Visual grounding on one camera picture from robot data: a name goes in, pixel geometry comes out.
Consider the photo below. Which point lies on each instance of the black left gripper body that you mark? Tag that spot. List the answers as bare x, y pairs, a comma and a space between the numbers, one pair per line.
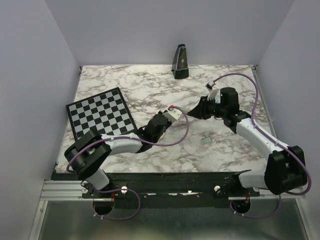
168, 124

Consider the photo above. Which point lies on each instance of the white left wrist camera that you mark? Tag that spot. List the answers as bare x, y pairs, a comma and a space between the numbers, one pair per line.
172, 114

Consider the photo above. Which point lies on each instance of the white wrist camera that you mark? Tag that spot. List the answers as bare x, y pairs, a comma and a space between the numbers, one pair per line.
172, 114
212, 90

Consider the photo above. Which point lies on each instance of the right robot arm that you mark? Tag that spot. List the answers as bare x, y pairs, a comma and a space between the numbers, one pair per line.
284, 170

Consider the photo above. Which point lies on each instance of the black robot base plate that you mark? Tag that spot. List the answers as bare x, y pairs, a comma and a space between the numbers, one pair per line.
171, 191

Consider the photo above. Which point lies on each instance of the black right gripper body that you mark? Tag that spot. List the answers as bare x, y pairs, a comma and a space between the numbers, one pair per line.
212, 108

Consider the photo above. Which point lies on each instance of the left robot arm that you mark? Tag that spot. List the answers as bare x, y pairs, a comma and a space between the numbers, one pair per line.
87, 154

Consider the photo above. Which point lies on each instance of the black metronome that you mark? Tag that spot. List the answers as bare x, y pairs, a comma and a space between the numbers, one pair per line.
180, 68

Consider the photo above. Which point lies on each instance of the black white chessboard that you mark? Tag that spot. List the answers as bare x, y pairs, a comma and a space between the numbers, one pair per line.
107, 112

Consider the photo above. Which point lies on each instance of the small grey staple tray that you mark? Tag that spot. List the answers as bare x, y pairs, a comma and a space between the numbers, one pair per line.
206, 140

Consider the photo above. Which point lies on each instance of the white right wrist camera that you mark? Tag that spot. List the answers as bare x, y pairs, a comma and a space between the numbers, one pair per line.
212, 90

